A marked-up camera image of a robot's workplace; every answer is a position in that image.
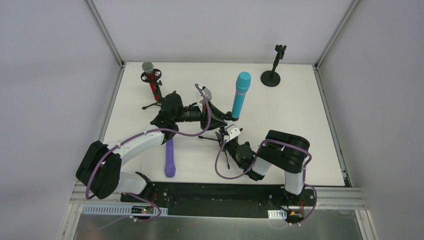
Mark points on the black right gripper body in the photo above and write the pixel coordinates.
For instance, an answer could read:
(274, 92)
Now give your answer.
(228, 140)

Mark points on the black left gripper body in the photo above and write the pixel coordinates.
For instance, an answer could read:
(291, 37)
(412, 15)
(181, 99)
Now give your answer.
(205, 115)

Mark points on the black tripod clip stand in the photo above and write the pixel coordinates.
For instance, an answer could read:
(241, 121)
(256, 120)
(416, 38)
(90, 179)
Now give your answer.
(236, 158)

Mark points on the teal toy microphone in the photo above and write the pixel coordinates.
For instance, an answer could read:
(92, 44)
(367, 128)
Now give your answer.
(242, 85)

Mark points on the purple toy microphone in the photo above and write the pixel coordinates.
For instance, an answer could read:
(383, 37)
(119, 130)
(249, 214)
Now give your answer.
(170, 168)

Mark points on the black round-base mic stand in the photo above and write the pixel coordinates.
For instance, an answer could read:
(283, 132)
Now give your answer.
(271, 78)

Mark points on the black tripod shock-mount stand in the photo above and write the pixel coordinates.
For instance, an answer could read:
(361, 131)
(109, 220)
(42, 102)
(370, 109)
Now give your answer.
(153, 104)

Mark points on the red glitter microphone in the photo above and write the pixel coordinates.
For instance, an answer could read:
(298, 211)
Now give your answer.
(152, 76)

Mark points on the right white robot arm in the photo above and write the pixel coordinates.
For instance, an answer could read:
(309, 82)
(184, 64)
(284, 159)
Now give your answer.
(285, 151)

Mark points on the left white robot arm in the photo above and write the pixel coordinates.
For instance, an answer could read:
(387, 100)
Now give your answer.
(101, 167)

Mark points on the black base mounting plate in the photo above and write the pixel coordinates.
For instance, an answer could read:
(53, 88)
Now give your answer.
(252, 201)

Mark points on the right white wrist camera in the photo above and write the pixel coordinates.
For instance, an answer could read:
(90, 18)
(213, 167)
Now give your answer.
(232, 132)

